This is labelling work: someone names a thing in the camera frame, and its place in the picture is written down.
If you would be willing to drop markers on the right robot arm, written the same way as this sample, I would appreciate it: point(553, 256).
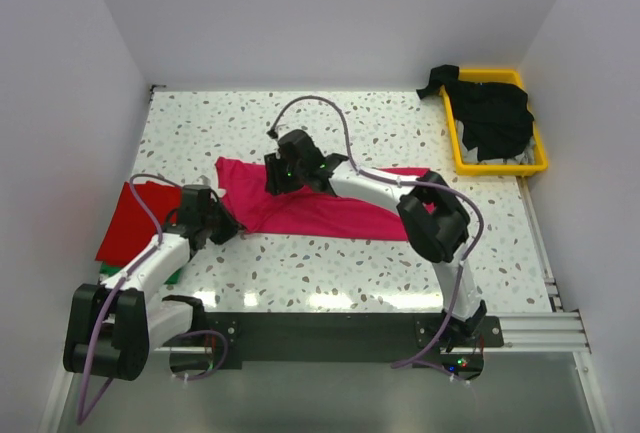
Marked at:
point(432, 216)

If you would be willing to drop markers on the aluminium frame rail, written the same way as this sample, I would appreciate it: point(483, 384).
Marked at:
point(554, 332)

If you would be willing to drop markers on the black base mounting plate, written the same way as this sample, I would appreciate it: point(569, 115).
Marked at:
point(305, 337)

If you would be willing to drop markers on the green folded t shirt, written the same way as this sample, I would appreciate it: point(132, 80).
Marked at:
point(107, 270)

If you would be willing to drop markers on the red folded t shirt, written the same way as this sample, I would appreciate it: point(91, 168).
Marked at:
point(131, 229)

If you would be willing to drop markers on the black t shirt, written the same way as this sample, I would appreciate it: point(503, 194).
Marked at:
point(483, 108)

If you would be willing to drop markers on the pink t shirt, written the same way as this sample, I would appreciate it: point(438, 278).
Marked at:
point(302, 212)

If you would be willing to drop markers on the grey t shirt in bin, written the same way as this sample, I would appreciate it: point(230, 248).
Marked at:
point(494, 149)

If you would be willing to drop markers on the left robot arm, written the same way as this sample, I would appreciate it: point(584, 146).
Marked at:
point(112, 327)

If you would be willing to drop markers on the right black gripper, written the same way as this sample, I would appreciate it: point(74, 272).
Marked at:
point(275, 183)

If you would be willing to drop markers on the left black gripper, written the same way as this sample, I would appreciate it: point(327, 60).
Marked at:
point(230, 224)

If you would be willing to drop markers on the yellow plastic bin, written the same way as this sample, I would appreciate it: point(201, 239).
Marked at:
point(536, 152)

